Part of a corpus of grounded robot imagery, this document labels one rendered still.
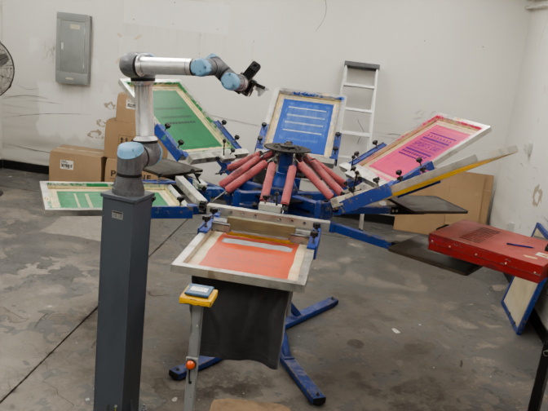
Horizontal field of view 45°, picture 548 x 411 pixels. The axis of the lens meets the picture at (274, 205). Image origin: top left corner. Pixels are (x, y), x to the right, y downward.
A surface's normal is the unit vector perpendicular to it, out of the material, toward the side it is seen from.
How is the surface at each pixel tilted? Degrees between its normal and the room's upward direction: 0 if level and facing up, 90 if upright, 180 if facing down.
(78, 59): 90
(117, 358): 90
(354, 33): 90
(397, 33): 90
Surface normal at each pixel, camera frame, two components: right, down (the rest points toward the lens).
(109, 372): -0.34, 0.21
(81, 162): -0.08, 0.22
